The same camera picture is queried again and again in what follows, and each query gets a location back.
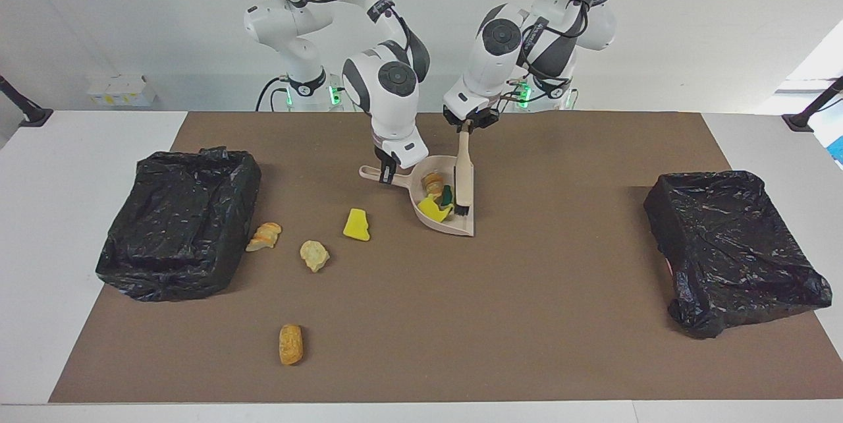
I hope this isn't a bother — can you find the beige hand brush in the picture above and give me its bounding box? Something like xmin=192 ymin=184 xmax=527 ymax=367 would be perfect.
xmin=453 ymin=130 xmax=475 ymax=217

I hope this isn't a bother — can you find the large yellow sponge piece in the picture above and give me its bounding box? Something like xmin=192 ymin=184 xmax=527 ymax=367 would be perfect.
xmin=418 ymin=194 xmax=454 ymax=225

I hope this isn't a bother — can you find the yellow sponge wedge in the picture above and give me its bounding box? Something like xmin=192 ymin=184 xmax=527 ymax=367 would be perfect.
xmin=342 ymin=208 xmax=371 ymax=242

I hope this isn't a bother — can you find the beige plastic dustpan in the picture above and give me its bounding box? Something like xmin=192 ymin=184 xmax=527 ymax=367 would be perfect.
xmin=358 ymin=155 xmax=476 ymax=238

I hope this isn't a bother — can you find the pale bread lump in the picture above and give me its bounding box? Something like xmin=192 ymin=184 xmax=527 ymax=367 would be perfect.
xmin=300 ymin=240 xmax=331 ymax=273

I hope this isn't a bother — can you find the pale striped croissant piece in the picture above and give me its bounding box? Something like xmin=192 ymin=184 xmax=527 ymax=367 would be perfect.
xmin=246 ymin=222 xmax=283 ymax=252

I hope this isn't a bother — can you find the brown bread roll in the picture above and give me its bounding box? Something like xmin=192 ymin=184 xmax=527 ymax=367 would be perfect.
xmin=279 ymin=324 xmax=305 ymax=366

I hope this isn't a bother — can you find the black bag lined bin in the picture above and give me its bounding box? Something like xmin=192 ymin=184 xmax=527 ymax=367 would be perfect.
xmin=95 ymin=146 xmax=262 ymax=302
xmin=643 ymin=170 xmax=832 ymax=339

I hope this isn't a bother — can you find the brown table mat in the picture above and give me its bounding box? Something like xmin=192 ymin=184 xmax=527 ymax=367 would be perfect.
xmin=49 ymin=111 xmax=843 ymax=404

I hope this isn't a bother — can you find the white cardboard box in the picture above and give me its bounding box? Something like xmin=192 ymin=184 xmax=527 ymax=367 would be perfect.
xmin=87 ymin=74 xmax=159 ymax=107

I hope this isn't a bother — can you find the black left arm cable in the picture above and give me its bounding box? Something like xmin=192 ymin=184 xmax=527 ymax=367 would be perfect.
xmin=499 ymin=0 xmax=616 ymax=107

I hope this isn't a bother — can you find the black base cable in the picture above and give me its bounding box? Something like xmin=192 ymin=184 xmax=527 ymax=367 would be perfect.
xmin=255 ymin=76 xmax=290 ymax=113

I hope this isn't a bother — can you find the black camera stand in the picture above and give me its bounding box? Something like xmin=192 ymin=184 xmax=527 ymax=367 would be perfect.
xmin=782 ymin=76 xmax=843 ymax=132
xmin=0 ymin=75 xmax=54 ymax=128

